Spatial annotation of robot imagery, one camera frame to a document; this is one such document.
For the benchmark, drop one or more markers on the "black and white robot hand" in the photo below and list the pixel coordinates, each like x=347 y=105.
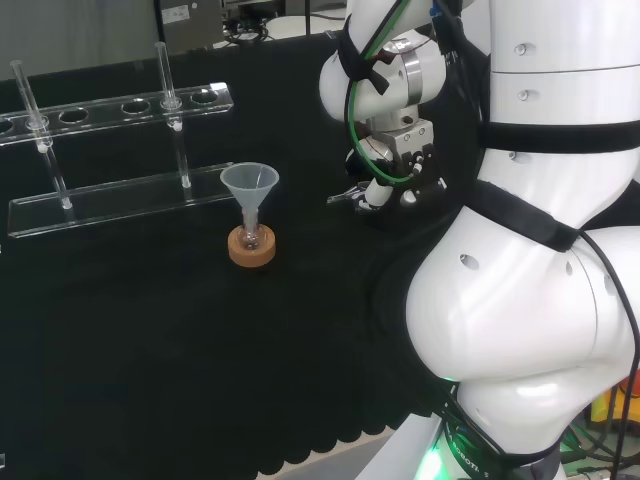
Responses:
x=400 y=200

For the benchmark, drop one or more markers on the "clear glass weighing funnel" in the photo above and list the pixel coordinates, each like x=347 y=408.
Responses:
x=345 y=198

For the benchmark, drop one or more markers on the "clear plastic funnel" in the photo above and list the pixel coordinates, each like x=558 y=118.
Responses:
x=250 y=182

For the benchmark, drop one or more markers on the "clear acrylic funnel stand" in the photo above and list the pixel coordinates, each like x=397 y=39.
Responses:
x=125 y=202

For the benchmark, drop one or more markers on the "small round-bottom glass flask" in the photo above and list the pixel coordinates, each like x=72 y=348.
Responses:
x=250 y=237

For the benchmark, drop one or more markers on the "black bench cloth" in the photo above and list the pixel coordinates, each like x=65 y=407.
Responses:
x=175 y=350

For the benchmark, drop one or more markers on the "grey metal cabinet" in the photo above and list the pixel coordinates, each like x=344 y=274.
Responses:
x=190 y=22

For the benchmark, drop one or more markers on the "yellow stop button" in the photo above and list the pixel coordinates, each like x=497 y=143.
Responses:
x=602 y=407

